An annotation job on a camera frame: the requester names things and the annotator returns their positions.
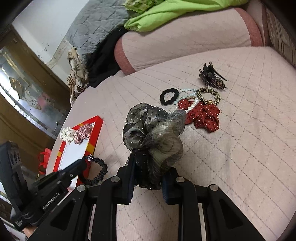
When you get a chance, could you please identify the white cherry print scrunchie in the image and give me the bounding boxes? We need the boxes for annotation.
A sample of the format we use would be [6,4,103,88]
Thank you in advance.
[59,127,76,144]

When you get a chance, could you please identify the red plaid scrunchie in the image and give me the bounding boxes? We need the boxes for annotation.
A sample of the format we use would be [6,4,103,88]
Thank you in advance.
[74,123,92,145]

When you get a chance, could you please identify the grey organza scrunchie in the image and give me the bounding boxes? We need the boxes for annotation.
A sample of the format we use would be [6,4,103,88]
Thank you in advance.
[123,102,187,190]

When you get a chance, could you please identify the red polka dot scrunchie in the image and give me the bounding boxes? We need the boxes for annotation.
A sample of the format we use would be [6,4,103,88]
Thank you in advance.
[185,102,220,133]

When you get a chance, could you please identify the leopard print hair tie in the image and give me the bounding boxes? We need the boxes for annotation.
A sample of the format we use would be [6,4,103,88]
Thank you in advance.
[196,86,222,106]

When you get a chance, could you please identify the pearl bead bracelet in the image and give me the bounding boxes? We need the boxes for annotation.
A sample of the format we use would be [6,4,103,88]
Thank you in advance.
[172,87,200,114]

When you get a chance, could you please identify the black round hair tie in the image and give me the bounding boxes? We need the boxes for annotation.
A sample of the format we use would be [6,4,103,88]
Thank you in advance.
[159,87,180,105]

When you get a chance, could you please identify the dark claw hair clip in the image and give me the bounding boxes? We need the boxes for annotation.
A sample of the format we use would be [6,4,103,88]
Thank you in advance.
[199,62,227,90]

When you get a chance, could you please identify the red gift bag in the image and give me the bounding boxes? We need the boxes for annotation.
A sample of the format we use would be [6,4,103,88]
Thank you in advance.
[38,148,52,175]

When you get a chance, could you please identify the red white tray box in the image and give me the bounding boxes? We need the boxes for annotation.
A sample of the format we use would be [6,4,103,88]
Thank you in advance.
[53,115,103,172]

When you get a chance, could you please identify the wooden glass door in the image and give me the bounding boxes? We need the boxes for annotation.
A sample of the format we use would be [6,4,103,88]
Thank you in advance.
[1,26,70,174]

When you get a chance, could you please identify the brown patterned scarf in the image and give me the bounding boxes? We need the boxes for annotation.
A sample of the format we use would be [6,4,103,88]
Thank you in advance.
[67,46,89,106]

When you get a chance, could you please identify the black clothing pile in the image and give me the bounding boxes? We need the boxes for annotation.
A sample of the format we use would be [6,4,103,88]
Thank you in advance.
[86,26,128,88]

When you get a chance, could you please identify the grey quilted blanket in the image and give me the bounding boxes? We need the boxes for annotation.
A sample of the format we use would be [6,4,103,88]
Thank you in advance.
[65,0,135,63]

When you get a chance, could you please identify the green blanket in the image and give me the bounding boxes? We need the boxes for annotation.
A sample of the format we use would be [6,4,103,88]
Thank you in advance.
[123,1,248,32]

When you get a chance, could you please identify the pink quilted bolster pillow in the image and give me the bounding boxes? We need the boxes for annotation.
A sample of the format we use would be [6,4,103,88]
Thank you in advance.
[114,8,264,75]

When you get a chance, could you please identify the striped floral cushion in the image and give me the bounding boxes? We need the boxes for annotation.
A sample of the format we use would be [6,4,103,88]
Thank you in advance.
[266,9,295,68]

